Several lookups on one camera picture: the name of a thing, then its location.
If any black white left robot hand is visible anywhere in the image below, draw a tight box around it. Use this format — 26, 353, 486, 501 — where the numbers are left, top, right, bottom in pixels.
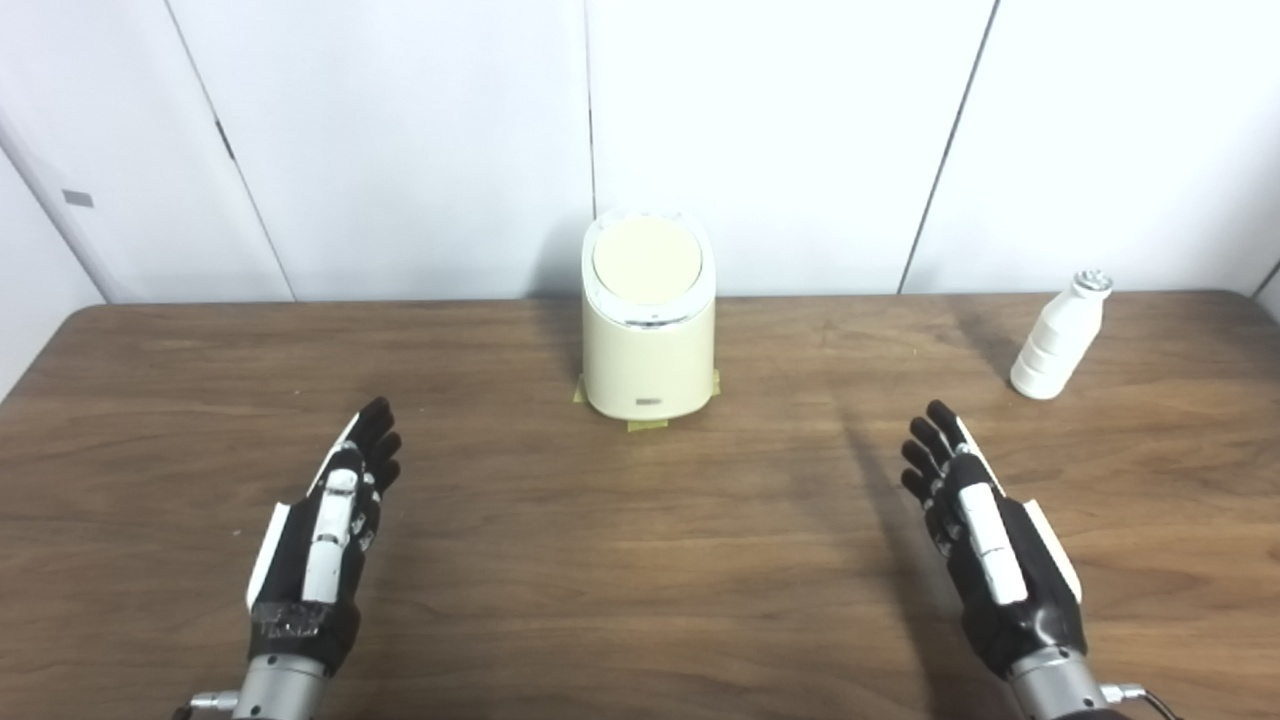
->
245, 397, 403, 677

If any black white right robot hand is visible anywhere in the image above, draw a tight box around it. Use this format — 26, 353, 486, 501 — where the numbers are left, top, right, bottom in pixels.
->
900, 400, 1088, 680

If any small white plastic bottle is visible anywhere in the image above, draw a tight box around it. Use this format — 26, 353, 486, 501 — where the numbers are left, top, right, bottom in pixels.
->
1009, 270, 1114, 401

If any round cream bin lid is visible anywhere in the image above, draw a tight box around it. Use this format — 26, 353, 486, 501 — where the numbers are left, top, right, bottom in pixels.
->
592, 216, 704, 307

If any cream-colored plastic bin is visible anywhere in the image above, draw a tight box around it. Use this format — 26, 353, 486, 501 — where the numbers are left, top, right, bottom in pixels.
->
581, 208, 718, 422

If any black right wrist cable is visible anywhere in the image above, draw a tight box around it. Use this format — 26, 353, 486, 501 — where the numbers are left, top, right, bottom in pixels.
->
1100, 682, 1183, 720

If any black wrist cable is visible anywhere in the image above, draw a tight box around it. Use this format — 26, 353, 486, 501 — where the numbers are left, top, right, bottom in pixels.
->
172, 689, 243, 720
1100, 682, 1183, 720

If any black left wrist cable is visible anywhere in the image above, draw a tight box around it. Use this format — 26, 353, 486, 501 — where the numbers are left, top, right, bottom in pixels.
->
172, 689, 243, 720

